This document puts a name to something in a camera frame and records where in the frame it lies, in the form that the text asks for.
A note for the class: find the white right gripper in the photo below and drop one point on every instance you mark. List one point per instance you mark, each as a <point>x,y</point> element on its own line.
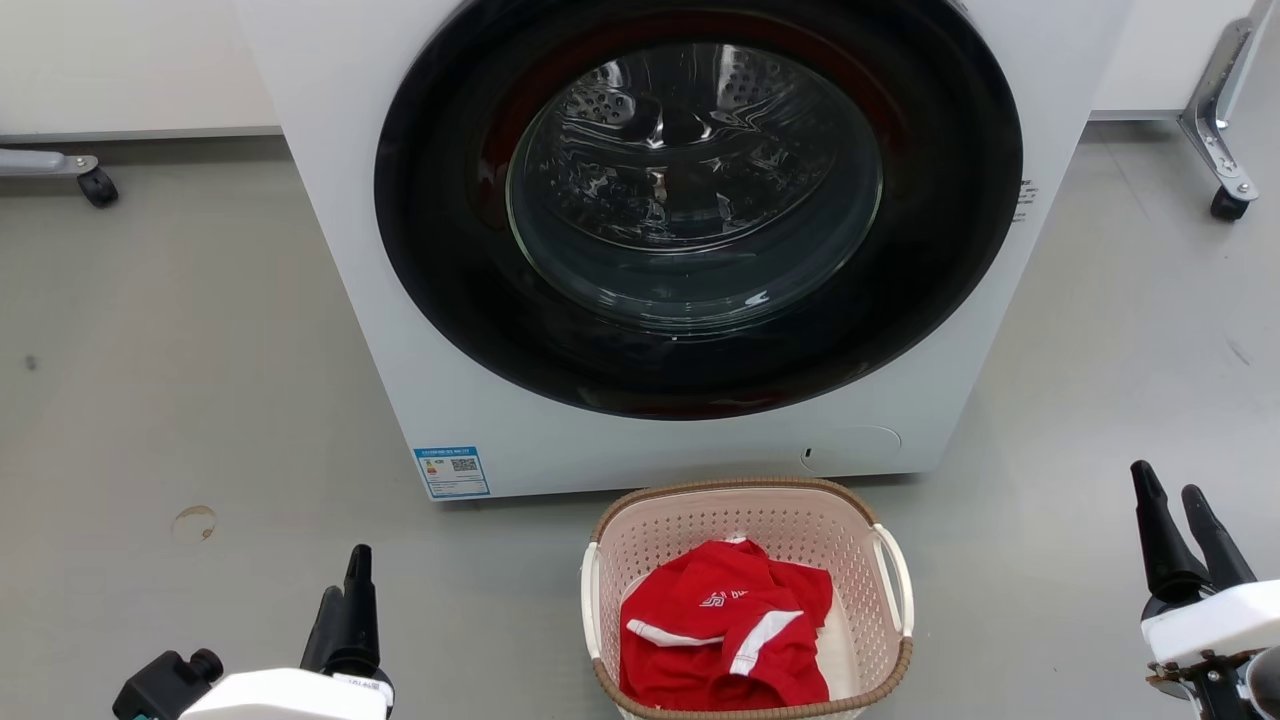
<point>1220,620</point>

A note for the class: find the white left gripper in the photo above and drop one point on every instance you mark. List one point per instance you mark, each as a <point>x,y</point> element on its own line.
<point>285,697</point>

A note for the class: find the beige plastic laundry basket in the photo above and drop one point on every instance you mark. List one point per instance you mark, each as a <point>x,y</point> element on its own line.
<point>700,520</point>

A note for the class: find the blue energy label sticker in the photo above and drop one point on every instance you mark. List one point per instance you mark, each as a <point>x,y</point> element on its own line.
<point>452,472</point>

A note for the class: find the round filter cover panel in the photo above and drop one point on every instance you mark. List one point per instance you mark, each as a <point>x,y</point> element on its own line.
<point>855,450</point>

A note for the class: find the black round washer door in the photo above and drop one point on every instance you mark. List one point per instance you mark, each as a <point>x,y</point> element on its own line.
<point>450,280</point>

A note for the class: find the red sports shirt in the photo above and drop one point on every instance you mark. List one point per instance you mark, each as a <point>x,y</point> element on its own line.
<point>710,620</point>

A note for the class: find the white front-load washing machine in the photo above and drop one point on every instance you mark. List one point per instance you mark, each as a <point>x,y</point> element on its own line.
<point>330,250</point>

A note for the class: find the grey leg with black caster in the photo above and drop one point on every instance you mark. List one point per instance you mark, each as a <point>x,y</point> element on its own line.
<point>50,163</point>

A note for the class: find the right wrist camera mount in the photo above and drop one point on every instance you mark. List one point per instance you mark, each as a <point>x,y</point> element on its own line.
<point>1215,690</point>

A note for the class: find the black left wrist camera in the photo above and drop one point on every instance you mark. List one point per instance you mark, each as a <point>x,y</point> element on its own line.
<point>165,685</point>

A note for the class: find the metal frame leg with caster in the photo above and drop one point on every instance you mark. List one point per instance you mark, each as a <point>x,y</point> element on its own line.
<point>1215,120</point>

